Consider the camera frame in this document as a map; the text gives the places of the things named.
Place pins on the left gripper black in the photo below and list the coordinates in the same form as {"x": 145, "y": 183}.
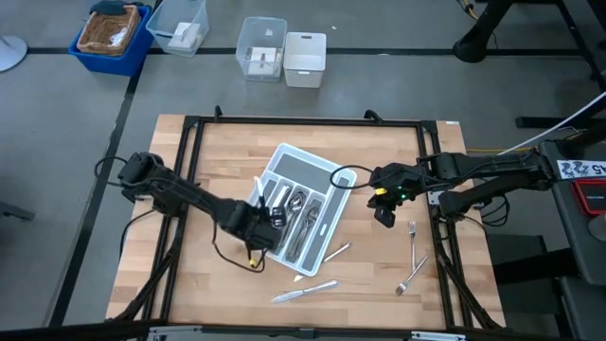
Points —
{"x": 246, "y": 225}

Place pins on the clear plastic storage bin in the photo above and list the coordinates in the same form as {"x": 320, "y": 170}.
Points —
{"x": 246, "y": 33}
{"x": 161, "y": 23}

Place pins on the silver table knife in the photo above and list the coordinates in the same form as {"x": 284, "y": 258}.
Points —
{"x": 308, "y": 290}
{"x": 338, "y": 252}
{"x": 283, "y": 196}
{"x": 259, "y": 192}

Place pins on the white plastic storage bin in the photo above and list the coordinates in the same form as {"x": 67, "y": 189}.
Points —
{"x": 303, "y": 61}

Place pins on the white printed label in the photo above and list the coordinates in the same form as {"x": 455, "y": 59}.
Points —
{"x": 577, "y": 169}

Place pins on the white crumpled paper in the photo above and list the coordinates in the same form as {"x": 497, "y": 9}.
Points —
{"x": 119, "y": 37}

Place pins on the silver fork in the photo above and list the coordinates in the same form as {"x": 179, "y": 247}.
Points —
{"x": 311, "y": 215}
{"x": 298, "y": 244}
{"x": 412, "y": 227}
{"x": 409, "y": 277}

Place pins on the brown wicker basket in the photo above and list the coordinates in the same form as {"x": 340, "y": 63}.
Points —
{"x": 94, "y": 33}

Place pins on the black front crossbar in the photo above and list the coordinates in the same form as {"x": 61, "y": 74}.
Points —
{"x": 71, "y": 331}

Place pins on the white mounting plate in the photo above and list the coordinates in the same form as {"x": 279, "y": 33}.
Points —
{"x": 434, "y": 197}

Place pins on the grey round stand base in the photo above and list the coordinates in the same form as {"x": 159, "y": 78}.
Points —
{"x": 10, "y": 52}

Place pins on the black stand leg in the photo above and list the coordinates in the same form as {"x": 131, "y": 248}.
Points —
{"x": 473, "y": 47}
{"x": 575, "y": 28}

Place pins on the grey side table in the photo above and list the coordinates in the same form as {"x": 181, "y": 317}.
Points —
{"x": 565, "y": 227}

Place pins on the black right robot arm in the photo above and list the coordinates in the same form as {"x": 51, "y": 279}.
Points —
{"x": 473, "y": 166}

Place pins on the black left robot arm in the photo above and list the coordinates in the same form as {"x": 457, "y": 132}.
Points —
{"x": 189, "y": 199}

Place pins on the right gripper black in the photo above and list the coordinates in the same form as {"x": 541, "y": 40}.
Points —
{"x": 395, "y": 182}

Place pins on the blue plastic bin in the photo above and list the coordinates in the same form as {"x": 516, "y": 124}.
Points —
{"x": 109, "y": 66}

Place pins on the silver bracket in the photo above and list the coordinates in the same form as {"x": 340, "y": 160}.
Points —
{"x": 170, "y": 334}
{"x": 435, "y": 336}

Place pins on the black cloth bundle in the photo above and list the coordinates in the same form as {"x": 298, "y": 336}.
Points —
{"x": 108, "y": 7}

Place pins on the white cardboard box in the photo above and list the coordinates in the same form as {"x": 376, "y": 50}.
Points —
{"x": 184, "y": 35}
{"x": 262, "y": 61}

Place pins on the silver spoon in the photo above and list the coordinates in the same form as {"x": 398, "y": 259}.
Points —
{"x": 296, "y": 202}

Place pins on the red framed black device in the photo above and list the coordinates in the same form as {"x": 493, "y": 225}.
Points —
{"x": 592, "y": 196}

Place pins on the black floor bar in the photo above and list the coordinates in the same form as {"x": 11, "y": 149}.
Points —
{"x": 544, "y": 122}

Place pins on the white plastic cutlery tray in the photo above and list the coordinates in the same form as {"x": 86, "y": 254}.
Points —
{"x": 331, "y": 213}

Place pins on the black stand foot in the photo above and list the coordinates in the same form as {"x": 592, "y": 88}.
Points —
{"x": 16, "y": 210}

